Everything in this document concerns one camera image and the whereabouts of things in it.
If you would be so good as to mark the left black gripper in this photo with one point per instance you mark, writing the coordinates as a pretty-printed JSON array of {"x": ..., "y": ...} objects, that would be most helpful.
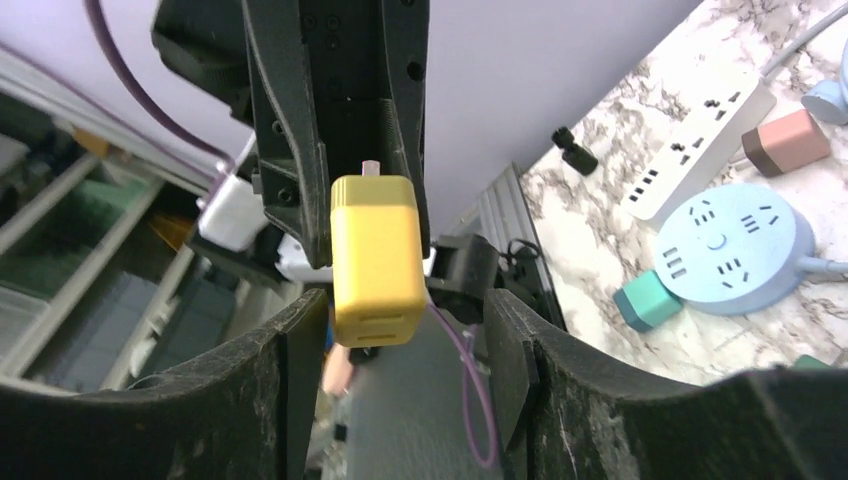
[{"x": 342, "y": 82}]

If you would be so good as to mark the teal plug adapter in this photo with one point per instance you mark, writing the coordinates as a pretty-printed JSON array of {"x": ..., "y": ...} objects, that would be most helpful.
[{"x": 645, "y": 303}]

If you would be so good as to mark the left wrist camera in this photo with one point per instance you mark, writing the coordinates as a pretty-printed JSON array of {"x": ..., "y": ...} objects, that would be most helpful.
[{"x": 233, "y": 216}]

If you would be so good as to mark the round blue power strip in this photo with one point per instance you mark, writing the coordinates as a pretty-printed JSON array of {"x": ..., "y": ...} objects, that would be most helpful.
[{"x": 733, "y": 249}]

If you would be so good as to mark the green plug adapter lower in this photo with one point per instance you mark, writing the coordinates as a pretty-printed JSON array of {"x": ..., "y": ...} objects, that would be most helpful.
[{"x": 808, "y": 362}]

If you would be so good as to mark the brown pink plug adapter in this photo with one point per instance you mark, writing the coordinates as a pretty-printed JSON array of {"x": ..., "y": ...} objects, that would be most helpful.
[{"x": 785, "y": 144}]

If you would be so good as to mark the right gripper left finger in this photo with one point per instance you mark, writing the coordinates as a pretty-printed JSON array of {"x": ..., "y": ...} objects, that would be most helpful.
[{"x": 243, "y": 410}]

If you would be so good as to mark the white power strip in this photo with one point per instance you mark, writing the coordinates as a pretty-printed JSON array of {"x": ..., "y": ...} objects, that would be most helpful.
[{"x": 699, "y": 149}]

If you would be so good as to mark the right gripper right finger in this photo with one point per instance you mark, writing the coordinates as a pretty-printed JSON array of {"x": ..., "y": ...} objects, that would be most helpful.
[{"x": 569, "y": 411}]

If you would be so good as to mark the yellow plug adapter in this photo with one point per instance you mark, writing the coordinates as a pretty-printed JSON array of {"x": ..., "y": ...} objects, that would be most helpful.
[{"x": 379, "y": 287}]

